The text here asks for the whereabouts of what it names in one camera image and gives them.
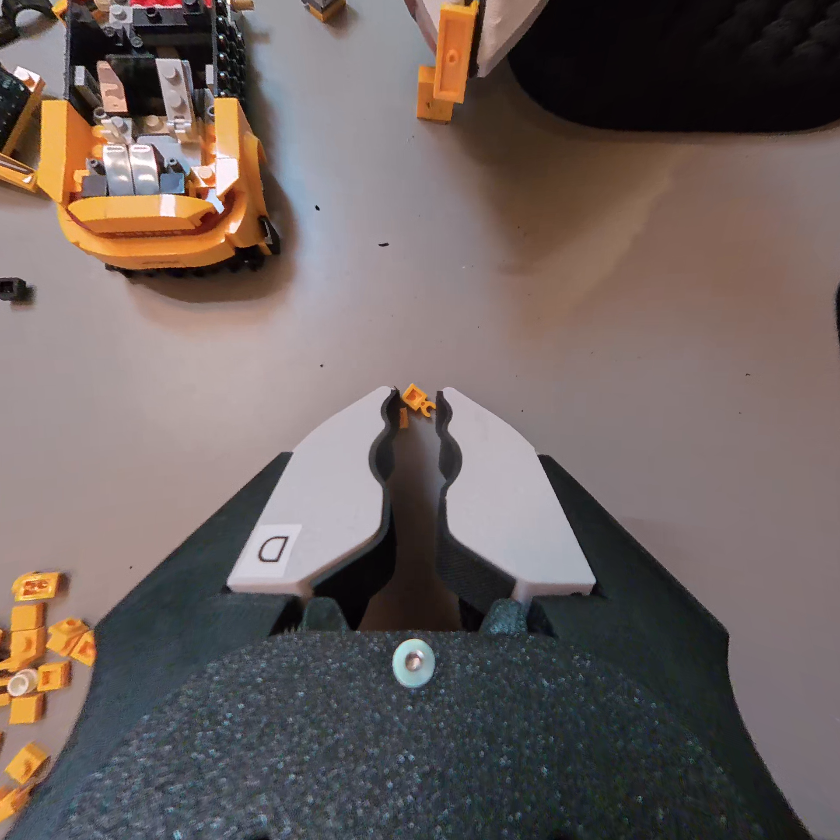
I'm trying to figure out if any yellow lego car roof section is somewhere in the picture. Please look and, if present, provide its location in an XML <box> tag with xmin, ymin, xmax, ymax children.
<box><xmin>0</xmin><ymin>62</ymin><xmax>47</xmax><ymax>191</ymax></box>

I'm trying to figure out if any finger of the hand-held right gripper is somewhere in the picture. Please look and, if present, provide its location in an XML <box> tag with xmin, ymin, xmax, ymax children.
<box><xmin>403</xmin><ymin>0</ymin><xmax>442</xmax><ymax>56</ymax></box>
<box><xmin>478</xmin><ymin>0</ymin><xmax>549</xmax><ymax>78</ymax></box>

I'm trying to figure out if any yellow lego plate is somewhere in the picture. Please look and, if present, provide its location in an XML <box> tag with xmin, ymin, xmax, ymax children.
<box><xmin>433</xmin><ymin>0</ymin><xmax>481</xmax><ymax>106</ymax></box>

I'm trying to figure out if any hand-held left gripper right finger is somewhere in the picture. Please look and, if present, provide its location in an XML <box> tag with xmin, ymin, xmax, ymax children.
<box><xmin>434</xmin><ymin>386</ymin><xmax>598</xmax><ymax>614</ymax></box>

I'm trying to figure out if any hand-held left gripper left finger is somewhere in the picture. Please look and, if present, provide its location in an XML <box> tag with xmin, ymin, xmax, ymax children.
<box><xmin>226</xmin><ymin>386</ymin><xmax>400</xmax><ymax>631</ymax></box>

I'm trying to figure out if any black curved lego piece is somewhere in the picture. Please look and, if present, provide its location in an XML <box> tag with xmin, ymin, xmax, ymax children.
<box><xmin>0</xmin><ymin>0</ymin><xmax>56</xmax><ymax>47</ymax></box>

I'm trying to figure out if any yellow lego clip piece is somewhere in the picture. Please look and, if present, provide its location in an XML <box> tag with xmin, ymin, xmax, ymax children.
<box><xmin>399</xmin><ymin>384</ymin><xmax>436</xmax><ymax>429</ymax></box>

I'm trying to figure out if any pile of yellow lego bricks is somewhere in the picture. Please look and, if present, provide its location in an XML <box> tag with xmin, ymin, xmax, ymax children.
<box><xmin>0</xmin><ymin>570</ymin><xmax>98</xmax><ymax>821</ymax></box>

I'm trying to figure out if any yellow lego car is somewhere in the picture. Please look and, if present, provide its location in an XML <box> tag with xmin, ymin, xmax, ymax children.
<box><xmin>36</xmin><ymin>0</ymin><xmax>282</xmax><ymax>277</ymax></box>

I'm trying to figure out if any yellow lego corner brick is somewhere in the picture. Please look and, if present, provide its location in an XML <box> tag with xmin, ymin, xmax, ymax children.
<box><xmin>418</xmin><ymin>64</ymin><xmax>455</xmax><ymax>124</ymax></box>

